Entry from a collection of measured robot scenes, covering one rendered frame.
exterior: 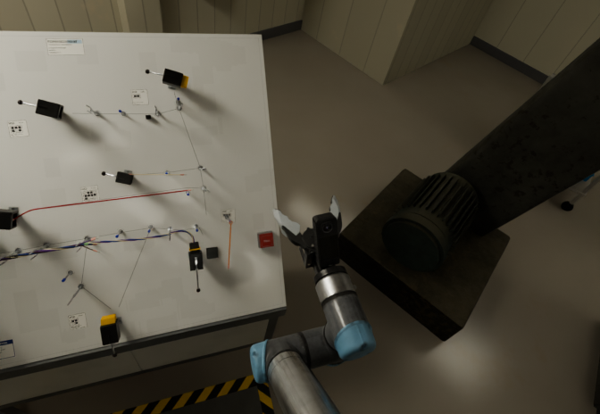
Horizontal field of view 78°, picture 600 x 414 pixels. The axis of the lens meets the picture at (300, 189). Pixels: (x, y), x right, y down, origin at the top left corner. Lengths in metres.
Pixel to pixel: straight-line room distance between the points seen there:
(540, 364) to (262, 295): 2.08
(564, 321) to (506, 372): 0.69
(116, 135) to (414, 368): 2.07
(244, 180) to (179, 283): 0.43
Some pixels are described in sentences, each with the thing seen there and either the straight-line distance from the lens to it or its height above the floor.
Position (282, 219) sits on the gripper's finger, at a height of 1.58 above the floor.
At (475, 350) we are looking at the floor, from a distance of 2.81.
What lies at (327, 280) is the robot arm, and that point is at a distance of 0.76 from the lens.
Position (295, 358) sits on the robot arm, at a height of 1.55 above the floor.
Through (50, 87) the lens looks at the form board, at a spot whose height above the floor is 1.48.
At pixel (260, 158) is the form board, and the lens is 1.37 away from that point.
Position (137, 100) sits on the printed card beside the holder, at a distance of 1.35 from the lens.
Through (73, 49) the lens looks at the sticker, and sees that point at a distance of 1.40.
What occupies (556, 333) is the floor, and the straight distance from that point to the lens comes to 3.25.
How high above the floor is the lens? 2.25
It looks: 49 degrees down
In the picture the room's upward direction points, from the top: 14 degrees clockwise
